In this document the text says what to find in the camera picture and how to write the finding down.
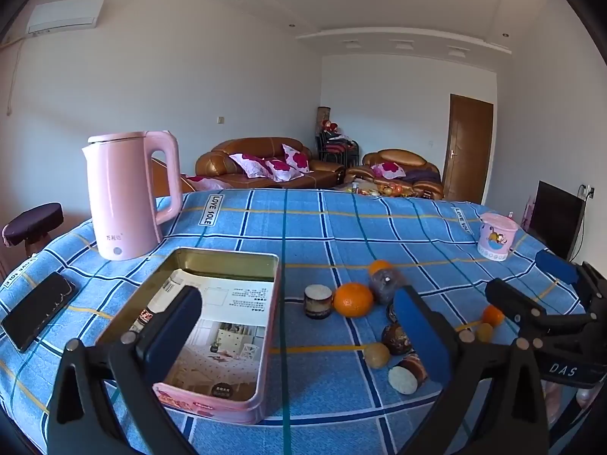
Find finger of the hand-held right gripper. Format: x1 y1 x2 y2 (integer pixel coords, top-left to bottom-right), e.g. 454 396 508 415
484 278 599 342
535 249 607 314

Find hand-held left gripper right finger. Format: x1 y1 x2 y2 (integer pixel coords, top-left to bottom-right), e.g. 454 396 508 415
393 286 563 455

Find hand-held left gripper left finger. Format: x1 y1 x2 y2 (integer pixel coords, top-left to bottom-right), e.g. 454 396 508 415
45 285 204 455

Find olive brown kiwi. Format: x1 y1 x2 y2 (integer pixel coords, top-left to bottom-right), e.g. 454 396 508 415
363 342 391 369

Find purple fig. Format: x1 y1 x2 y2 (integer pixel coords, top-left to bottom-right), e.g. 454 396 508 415
370 268 403 305

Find large orange mandarin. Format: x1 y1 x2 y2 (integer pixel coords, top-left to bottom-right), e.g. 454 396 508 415
333 282 375 318

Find pink metal tin box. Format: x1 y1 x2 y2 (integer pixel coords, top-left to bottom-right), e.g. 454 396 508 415
95 246 280 425

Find person's right hand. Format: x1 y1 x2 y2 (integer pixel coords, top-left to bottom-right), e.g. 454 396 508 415
541 379 601 411

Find brown half white face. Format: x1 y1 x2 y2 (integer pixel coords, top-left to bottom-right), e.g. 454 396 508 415
388 353 430 395

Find black television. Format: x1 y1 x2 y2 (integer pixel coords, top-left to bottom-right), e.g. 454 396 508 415
527 180 585 261

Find pink cartoon plastic cup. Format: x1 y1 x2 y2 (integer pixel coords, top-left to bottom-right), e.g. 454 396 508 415
476 213 520 262

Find printed paper leaflet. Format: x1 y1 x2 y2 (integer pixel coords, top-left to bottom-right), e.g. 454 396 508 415
130 269 277 401

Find brown cylinder white top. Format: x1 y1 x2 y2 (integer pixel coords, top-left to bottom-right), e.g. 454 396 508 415
303 284 334 320

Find black smartphone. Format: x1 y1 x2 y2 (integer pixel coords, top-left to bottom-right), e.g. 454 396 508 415
1 271 77 354

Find blue plaid tablecloth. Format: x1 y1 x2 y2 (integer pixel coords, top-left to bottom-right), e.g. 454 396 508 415
0 188 603 455

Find brown wooden door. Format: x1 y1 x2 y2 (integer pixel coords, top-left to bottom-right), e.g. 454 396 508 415
441 94 495 204

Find coffee table with food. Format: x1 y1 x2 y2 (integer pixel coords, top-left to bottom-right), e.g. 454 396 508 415
334 177 428 200

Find pink electric kettle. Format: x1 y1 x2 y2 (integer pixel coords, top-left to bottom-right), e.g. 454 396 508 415
82 130 182 262

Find pink floral cloth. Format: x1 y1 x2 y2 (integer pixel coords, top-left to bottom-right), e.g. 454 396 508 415
182 175 223 193

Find brown leather armchair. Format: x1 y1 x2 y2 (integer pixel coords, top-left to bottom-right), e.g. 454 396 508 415
151 157 195 197
363 149 445 200

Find purple blanket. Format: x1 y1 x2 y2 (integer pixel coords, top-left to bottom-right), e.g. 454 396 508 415
403 169 442 184

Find purple cushioned stool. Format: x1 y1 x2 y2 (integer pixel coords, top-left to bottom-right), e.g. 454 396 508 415
2 203 64 257

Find stacked dark chairs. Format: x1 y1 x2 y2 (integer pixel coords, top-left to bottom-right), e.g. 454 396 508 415
315 130 359 168

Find brown leather sofa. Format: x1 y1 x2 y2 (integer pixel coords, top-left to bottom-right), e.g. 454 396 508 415
195 137 347 190

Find white air conditioner pipe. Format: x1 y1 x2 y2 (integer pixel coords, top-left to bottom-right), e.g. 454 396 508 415
0 35 27 117

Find white air conditioner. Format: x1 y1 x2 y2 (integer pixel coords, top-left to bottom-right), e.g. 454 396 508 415
26 0 104 35

